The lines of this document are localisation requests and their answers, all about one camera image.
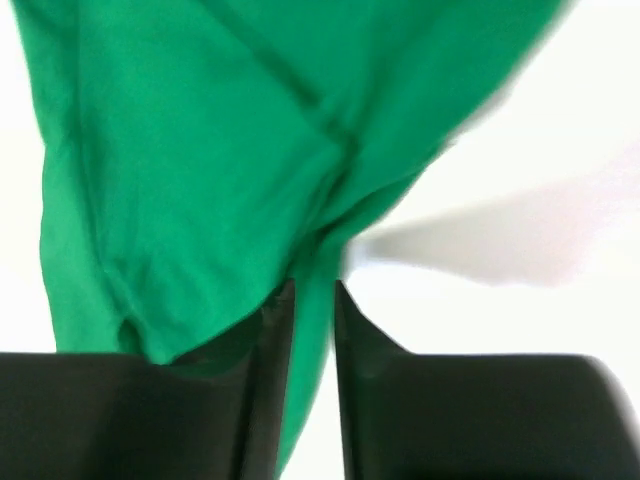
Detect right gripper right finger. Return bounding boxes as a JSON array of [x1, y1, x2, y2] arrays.
[[334, 284, 639, 480]]

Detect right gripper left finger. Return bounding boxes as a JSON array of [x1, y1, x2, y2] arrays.
[[1, 281, 295, 479]]

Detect green t shirt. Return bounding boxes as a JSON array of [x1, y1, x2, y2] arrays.
[[13, 0, 566, 468]]

